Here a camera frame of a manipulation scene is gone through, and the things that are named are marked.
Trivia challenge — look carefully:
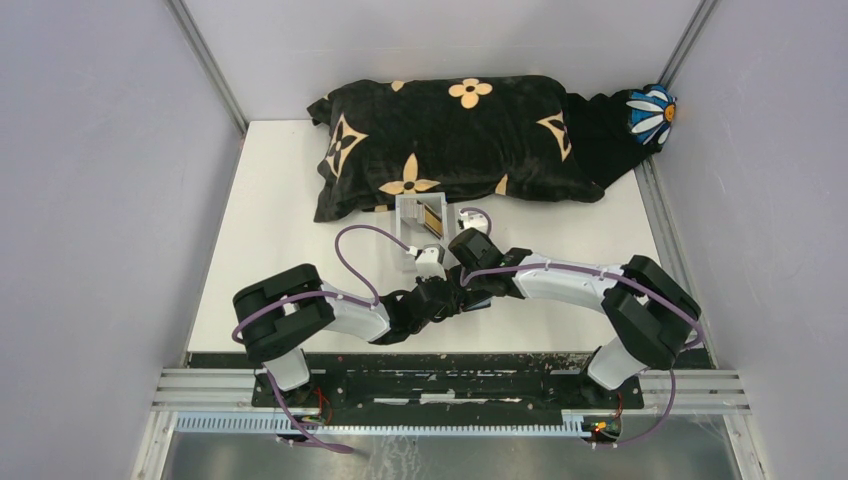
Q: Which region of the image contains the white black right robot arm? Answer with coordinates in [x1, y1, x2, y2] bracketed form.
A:
[449, 229, 704, 408]

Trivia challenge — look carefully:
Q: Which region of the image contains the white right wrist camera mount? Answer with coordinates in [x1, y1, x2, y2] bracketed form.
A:
[457, 207, 492, 235]

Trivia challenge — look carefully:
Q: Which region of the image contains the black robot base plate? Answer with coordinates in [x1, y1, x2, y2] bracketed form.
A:
[283, 352, 642, 427]

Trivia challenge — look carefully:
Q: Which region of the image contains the white slotted cable duct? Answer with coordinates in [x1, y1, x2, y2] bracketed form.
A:
[173, 410, 591, 437]

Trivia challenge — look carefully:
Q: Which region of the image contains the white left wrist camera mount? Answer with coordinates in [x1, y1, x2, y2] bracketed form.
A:
[407, 244, 447, 280]

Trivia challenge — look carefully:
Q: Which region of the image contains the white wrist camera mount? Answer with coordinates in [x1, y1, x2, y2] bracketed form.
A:
[457, 207, 492, 235]
[407, 244, 447, 280]

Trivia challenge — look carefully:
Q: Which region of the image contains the aluminium frame rail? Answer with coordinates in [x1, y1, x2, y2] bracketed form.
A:
[152, 368, 752, 415]

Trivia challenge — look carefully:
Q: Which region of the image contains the black leather card holder wallet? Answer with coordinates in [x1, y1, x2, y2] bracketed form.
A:
[458, 287, 493, 312]

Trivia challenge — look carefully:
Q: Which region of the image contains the white plastic card tray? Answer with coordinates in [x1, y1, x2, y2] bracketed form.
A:
[394, 193, 452, 278]

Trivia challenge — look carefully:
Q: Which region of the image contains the black cloth with daisy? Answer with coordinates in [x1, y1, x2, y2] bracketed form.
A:
[567, 84, 677, 189]

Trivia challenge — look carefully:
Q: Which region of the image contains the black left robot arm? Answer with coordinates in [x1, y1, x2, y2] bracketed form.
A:
[232, 263, 464, 407]

